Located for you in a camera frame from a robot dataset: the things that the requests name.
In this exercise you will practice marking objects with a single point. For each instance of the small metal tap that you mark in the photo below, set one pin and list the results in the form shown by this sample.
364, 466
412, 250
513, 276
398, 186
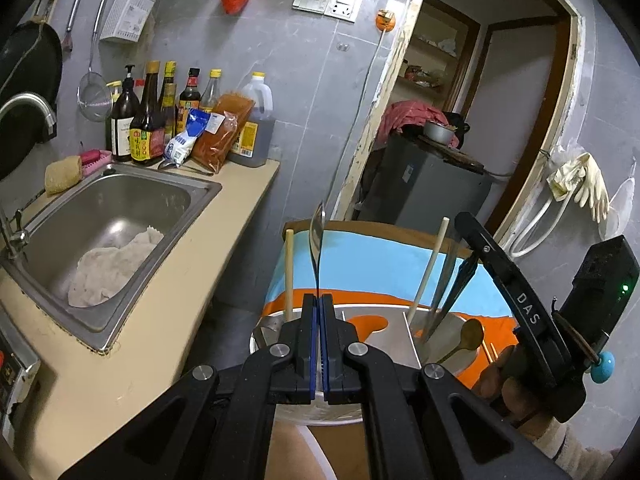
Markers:
17, 235

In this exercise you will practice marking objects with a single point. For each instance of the silver stove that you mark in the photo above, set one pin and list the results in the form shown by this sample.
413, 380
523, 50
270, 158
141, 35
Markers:
15, 375

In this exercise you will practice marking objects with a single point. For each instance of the tall dark sauce bottle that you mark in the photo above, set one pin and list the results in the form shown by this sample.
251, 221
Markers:
147, 130

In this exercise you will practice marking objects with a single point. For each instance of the black pot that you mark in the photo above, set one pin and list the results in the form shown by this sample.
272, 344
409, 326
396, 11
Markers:
457, 127

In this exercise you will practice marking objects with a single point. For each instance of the light blue cloth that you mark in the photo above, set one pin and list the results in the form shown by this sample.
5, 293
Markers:
360, 265

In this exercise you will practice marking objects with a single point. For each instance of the metal faucet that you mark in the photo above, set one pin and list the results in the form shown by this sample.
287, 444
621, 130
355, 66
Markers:
30, 101

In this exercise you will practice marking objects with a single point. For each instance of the translucent plastic bag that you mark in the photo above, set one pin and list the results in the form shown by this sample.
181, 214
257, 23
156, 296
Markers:
620, 205

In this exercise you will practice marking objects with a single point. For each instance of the metal mesh strainer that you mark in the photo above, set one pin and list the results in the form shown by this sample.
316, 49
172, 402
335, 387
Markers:
94, 97

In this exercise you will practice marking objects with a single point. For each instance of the large vinegar jug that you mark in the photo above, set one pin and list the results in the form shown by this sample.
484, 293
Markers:
260, 110

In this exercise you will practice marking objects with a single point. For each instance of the grey rag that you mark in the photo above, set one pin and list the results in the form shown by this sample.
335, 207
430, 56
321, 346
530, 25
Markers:
110, 270

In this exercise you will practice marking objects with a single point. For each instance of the person's right forearm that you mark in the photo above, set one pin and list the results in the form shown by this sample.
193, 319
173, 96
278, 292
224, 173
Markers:
565, 450

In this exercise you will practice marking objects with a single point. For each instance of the orange cloth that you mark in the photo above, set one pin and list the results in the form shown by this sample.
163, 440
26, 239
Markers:
502, 332

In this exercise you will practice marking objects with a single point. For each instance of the wooden door frame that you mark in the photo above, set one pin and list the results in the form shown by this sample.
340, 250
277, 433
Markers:
395, 85

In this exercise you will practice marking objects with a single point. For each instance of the steel sink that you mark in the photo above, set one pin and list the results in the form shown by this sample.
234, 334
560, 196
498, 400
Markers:
125, 220

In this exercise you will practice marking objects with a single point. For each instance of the yellow sponge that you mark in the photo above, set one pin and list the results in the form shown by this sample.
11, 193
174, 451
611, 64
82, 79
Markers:
62, 176

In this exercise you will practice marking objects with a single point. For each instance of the crumpled cream rubber glove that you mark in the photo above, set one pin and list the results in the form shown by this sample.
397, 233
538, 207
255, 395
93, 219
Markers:
562, 177

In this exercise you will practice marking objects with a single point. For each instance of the metal pot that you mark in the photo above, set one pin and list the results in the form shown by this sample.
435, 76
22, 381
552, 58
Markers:
437, 132

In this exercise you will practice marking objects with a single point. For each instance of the clear yellow cap bottle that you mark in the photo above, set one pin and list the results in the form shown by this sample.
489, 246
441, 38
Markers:
212, 92

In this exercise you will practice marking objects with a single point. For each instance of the dark pump bottle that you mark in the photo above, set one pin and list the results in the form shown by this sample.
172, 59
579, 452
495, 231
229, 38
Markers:
122, 125

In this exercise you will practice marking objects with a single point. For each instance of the silver table knife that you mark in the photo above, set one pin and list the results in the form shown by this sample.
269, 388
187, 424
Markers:
318, 235

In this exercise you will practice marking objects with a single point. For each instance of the black cap sauce bottle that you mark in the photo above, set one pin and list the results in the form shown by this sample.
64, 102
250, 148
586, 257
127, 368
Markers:
190, 95

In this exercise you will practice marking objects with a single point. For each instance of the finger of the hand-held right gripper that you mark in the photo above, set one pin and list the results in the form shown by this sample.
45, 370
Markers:
480, 245
457, 292

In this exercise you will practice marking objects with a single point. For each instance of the brown tablecloth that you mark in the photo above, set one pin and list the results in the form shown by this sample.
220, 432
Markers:
292, 452

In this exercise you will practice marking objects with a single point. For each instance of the white plastic basket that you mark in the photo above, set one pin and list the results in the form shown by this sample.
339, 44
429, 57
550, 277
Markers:
127, 15

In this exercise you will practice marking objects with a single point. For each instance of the hanging cream rubber glove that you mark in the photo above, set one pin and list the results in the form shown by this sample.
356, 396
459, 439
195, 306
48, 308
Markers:
595, 190

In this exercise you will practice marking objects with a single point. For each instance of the dark wooden board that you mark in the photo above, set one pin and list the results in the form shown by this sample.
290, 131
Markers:
465, 162

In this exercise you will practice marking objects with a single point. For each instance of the blue and white bag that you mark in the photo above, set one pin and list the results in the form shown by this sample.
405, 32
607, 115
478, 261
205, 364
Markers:
187, 135

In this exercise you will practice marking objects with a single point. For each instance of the yellow cap sauce bottle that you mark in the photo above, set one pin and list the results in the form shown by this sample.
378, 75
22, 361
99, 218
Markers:
169, 95

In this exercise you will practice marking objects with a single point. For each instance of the beige counter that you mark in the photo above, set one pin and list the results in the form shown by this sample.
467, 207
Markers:
150, 335

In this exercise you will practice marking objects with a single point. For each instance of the wall socket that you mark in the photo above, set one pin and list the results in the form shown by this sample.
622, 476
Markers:
343, 7

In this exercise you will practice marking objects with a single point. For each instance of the dark grey cabinet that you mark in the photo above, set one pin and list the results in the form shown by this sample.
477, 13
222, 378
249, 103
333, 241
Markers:
425, 185

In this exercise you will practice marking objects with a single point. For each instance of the black pan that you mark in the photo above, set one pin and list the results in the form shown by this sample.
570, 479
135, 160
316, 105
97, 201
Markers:
25, 60

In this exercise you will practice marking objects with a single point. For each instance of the white utensil holder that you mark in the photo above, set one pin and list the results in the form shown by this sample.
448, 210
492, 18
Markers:
380, 345

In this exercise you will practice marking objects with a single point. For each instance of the red chili powder bag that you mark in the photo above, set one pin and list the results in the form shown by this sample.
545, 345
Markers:
225, 125

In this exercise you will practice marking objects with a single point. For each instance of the wooden spoon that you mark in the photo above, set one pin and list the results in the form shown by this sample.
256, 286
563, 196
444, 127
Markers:
472, 334

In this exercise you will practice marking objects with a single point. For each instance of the orange wall hook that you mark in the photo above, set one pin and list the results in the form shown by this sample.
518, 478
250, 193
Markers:
386, 20

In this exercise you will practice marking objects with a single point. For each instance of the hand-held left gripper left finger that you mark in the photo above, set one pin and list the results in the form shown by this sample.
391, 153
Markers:
307, 340

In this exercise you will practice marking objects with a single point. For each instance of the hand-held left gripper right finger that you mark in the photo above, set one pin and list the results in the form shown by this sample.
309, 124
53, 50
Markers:
330, 340

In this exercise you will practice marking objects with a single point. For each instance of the person's right hand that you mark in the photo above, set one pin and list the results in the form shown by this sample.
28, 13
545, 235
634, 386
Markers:
500, 377

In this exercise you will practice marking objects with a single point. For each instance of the pink cloth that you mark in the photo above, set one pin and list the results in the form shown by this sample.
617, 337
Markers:
405, 115

